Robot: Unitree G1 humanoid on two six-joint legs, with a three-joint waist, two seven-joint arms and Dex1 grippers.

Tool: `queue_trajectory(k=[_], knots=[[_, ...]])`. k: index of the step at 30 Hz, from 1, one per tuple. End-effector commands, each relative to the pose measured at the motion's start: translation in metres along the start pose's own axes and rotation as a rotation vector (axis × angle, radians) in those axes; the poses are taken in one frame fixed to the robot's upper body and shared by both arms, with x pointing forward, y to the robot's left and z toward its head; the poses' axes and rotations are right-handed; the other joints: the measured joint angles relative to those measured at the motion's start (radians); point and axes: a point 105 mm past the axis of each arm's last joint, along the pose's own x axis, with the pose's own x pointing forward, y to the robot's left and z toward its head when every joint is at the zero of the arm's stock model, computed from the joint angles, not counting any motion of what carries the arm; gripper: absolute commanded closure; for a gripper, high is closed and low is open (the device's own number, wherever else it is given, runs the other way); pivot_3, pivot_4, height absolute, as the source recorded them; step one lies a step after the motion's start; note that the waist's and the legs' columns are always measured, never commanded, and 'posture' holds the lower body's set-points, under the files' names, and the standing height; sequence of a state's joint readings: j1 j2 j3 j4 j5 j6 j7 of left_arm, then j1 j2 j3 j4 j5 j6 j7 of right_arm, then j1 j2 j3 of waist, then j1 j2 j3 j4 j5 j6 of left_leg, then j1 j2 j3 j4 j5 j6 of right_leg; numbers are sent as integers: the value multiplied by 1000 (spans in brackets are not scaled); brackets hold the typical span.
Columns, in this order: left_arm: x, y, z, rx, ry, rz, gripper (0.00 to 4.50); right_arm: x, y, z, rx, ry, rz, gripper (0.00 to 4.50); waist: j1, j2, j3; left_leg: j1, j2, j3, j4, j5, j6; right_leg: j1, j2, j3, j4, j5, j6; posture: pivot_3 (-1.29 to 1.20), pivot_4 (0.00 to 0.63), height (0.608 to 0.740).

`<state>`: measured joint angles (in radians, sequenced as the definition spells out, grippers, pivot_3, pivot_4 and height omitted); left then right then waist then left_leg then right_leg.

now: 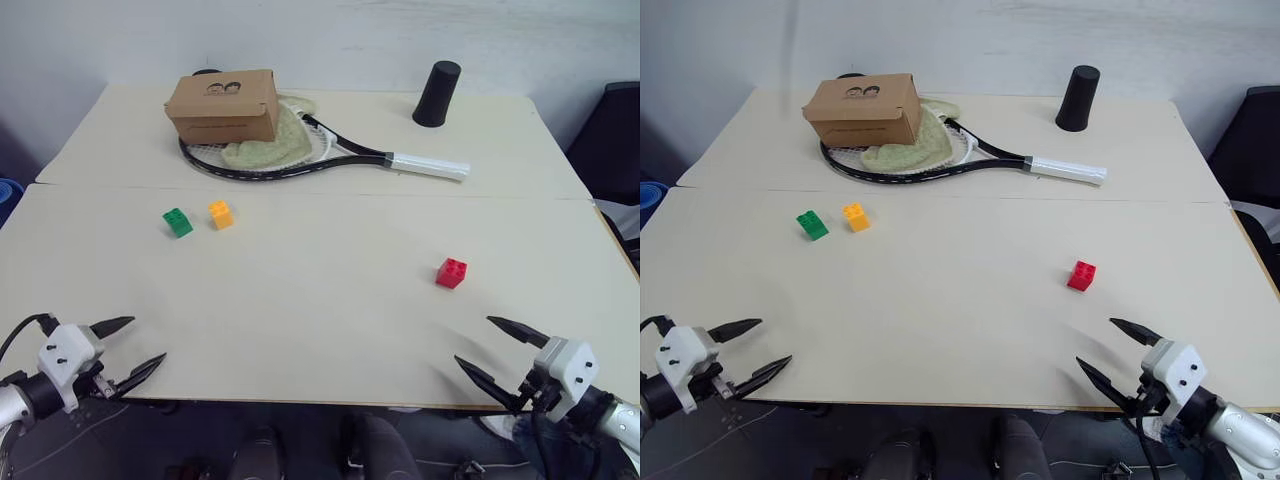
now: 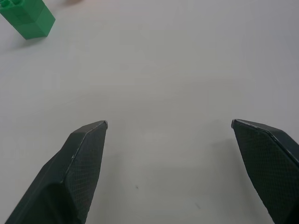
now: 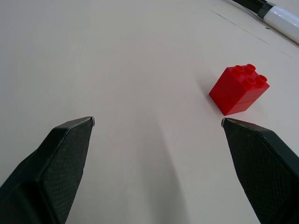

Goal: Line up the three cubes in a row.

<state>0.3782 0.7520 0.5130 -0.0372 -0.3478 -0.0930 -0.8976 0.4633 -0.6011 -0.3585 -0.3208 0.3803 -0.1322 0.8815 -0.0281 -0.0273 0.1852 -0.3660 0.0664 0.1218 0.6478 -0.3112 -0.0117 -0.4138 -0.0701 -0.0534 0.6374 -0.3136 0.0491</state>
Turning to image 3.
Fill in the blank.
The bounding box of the red toy brick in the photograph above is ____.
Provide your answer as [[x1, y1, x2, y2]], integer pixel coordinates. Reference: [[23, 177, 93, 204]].
[[208, 63, 271, 116]]

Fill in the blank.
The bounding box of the white and black table rail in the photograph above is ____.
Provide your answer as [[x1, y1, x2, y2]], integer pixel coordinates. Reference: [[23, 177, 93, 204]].
[[230, 0, 299, 45]]

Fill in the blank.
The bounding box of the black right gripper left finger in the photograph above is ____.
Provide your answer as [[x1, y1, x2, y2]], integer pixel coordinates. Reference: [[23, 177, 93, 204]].
[[0, 116, 95, 224]]

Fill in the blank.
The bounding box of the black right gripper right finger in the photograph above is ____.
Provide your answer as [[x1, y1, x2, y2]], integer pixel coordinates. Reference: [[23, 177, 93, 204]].
[[221, 117, 299, 224]]

